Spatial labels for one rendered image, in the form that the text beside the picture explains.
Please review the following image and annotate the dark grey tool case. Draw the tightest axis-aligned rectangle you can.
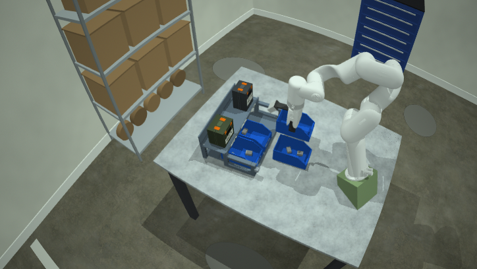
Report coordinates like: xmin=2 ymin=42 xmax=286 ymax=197
xmin=232 ymin=80 xmax=253 ymax=111

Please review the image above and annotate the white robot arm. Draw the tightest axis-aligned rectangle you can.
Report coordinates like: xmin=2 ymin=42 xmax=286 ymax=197
xmin=267 ymin=52 xmax=404 ymax=181

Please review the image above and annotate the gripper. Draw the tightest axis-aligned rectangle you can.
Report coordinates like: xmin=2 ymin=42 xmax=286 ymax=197
xmin=287 ymin=106 xmax=302 ymax=133

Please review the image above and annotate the blue bin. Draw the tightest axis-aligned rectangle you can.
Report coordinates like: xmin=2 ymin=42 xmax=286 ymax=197
xmin=238 ymin=119 xmax=271 ymax=150
xmin=273 ymin=134 xmax=312 ymax=169
xmin=228 ymin=136 xmax=262 ymax=168
xmin=275 ymin=109 xmax=314 ymax=142

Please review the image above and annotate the dark grey shelf rack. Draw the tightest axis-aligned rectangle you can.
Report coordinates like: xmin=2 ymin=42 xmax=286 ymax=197
xmin=198 ymin=83 xmax=281 ymax=176

